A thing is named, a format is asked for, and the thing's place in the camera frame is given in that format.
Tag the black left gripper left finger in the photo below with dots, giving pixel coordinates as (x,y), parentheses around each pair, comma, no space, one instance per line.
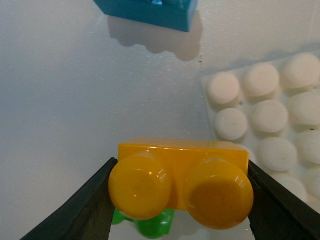
(86,215)

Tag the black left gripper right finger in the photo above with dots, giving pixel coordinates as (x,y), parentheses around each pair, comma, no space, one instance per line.
(277,214)

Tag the yellow two-stud block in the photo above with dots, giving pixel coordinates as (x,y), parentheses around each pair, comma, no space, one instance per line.
(208,179)

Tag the green two-stud block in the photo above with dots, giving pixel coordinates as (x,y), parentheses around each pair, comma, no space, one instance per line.
(152,228)

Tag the blue three-stud block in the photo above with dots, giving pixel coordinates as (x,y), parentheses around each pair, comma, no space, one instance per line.
(172,14)

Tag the white studded base plate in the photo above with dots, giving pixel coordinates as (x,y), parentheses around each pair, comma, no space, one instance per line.
(272,109)

